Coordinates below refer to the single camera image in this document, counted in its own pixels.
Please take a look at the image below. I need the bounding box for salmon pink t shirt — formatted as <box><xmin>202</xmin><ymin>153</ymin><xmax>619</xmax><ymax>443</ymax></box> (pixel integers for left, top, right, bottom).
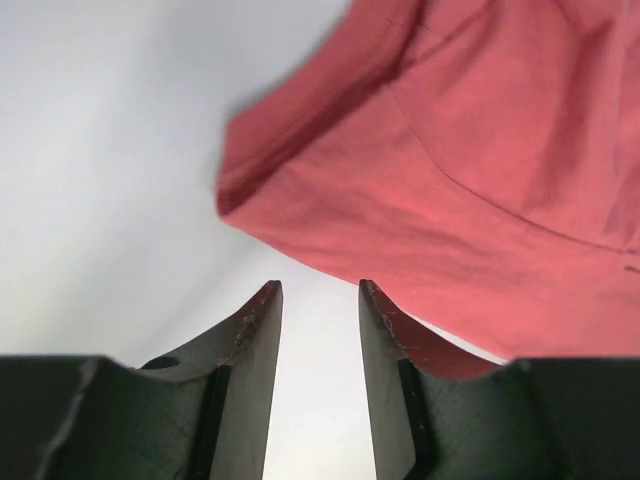
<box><xmin>216</xmin><ymin>1</ymin><xmax>639</xmax><ymax>360</ymax></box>

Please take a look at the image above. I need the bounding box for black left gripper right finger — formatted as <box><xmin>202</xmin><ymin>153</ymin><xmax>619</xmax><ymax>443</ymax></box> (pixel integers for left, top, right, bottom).
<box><xmin>359</xmin><ymin>280</ymin><xmax>639</xmax><ymax>479</ymax></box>

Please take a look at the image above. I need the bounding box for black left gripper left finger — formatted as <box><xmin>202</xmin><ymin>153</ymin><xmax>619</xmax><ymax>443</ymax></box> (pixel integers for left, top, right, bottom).
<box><xmin>1</xmin><ymin>281</ymin><xmax>283</xmax><ymax>480</ymax></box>

